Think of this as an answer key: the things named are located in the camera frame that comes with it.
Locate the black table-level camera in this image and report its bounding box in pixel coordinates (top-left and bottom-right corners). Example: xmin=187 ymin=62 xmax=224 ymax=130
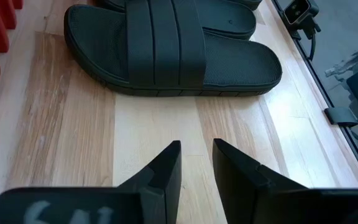
xmin=282 ymin=0 xmax=321 ymax=40

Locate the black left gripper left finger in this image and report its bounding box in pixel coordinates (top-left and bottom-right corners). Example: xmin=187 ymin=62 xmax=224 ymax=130
xmin=0 ymin=139 xmax=183 ymax=224

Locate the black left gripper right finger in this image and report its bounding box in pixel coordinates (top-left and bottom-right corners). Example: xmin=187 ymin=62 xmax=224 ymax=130
xmin=212 ymin=138 xmax=358 ymax=224

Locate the black table edge rail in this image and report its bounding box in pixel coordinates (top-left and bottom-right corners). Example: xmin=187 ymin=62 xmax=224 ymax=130
xmin=271 ymin=0 xmax=358 ymax=189

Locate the black rubber slide sandal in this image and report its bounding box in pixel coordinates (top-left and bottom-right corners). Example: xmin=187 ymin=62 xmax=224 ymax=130
xmin=94 ymin=0 xmax=263 ymax=41
xmin=63 ymin=0 xmax=283 ymax=97

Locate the black table edge clamp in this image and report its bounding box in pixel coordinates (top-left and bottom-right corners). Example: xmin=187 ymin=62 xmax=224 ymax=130
xmin=324 ymin=106 xmax=358 ymax=128

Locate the black camera cable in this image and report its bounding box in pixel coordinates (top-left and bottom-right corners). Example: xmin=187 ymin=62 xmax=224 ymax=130
xmin=308 ymin=30 xmax=319 ymax=62

